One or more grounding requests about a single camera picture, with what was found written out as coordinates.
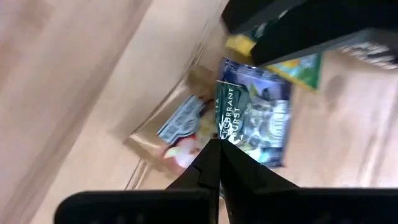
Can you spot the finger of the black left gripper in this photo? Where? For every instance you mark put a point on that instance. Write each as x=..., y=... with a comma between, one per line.
x=326, y=25
x=258, y=12

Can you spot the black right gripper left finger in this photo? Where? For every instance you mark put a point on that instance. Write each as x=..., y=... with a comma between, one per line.
x=192, y=202

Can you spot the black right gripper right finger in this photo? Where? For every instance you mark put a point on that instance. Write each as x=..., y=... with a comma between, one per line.
x=264, y=202

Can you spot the yellow green tea packet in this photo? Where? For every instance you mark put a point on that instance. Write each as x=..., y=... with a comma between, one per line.
x=303, y=70

